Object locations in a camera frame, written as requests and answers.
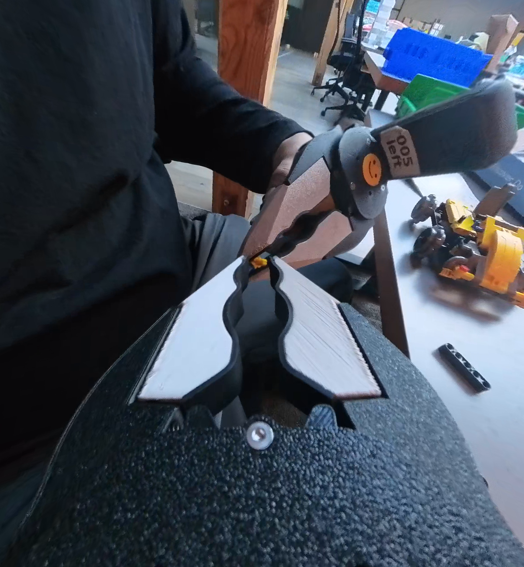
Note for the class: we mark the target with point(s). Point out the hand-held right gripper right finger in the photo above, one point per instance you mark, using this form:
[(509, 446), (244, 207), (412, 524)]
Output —
[(328, 350)]

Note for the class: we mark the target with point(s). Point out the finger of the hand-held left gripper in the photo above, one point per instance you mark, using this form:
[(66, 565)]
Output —
[(328, 234), (288, 208)]

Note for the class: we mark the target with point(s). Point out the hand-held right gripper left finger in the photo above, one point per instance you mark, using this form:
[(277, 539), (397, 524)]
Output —
[(191, 350)]

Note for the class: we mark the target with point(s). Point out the yellow cross axle connector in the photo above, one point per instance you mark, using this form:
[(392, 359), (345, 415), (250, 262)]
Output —
[(258, 262)]

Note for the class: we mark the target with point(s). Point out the grey desk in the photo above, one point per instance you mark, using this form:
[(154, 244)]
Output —
[(487, 421)]

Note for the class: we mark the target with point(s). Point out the person's left hand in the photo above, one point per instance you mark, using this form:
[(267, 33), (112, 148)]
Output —
[(284, 164)]

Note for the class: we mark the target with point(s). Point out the black office chair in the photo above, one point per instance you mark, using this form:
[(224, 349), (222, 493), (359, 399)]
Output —
[(346, 75)]

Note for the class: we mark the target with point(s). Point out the green plastic bin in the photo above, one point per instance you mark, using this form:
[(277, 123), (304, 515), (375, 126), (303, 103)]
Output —
[(430, 95)]

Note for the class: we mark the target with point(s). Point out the black holed beam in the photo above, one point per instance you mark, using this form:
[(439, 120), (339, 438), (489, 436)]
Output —
[(463, 367)]

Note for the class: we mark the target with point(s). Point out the blue plastic bin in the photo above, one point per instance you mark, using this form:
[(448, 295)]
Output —
[(434, 57)]

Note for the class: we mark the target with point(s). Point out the dark blue kit box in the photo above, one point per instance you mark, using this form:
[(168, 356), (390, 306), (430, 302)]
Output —
[(510, 186)]

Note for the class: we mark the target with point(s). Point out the yellow brick vehicle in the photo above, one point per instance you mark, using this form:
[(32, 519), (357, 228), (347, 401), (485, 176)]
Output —
[(501, 257)]

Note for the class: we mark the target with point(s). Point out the person's black sweater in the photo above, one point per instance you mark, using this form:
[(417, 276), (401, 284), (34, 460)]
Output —
[(67, 177)]

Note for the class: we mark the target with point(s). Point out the wooden post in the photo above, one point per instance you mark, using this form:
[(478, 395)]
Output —
[(248, 53)]

